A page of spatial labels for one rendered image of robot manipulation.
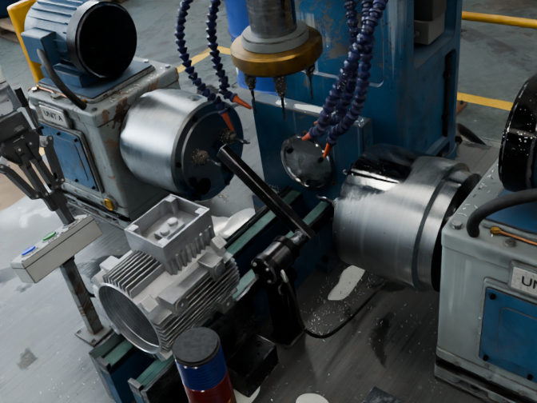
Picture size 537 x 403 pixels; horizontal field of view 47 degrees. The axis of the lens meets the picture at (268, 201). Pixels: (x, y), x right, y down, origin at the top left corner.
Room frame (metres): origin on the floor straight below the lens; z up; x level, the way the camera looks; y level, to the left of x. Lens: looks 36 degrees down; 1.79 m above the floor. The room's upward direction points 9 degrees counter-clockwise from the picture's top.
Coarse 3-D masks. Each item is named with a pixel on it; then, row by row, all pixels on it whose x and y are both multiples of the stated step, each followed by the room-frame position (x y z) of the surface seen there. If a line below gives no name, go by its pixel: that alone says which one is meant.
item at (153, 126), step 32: (160, 96) 1.34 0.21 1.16; (192, 96) 1.32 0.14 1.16; (128, 128) 1.30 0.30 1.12; (160, 128) 1.24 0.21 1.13; (192, 128) 1.23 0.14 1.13; (224, 128) 1.30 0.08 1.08; (128, 160) 1.28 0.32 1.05; (160, 160) 1.20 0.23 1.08; (192, 160) 1.20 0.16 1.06; (192, 192) 1.20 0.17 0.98
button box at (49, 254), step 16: (64, 224) 1.05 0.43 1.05; (80, 224) 1.01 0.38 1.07; (96, 224) 1.02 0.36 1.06; (48, 240) 0.98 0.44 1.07; (64, 240) 0.97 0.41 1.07; (80, 240) 0.99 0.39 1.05; (32, 256) 0.93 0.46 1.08; (48, 256) 0.94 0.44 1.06; (64, 256) 0.95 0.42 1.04; (16, 272) 0.94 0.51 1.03; (32, 272) 0.91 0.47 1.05; (48, 272) 0.92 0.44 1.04
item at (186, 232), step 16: (160, 208) 0.93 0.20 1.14; (176, 208) 0.94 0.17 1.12; (192, 208) 0.92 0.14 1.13; (144, 224) 0.90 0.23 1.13; (160, 224) 0.91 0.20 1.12; (176, 224) 0.88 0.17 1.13; (192, 224) 0.86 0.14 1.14; (208, 224) 0.88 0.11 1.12; (128, 240) 0.87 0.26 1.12; (144, 240) 0.84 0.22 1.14; (160, 240) 0.83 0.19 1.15; (176, 240) 0.83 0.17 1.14; (192, 240) 0.85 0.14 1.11; (208, 240) 0.87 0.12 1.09; (160, 256) 0.81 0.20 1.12; (176, 256) 0.82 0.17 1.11; (192, 256) 0.84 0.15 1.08; (176, 272) 0.81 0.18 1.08
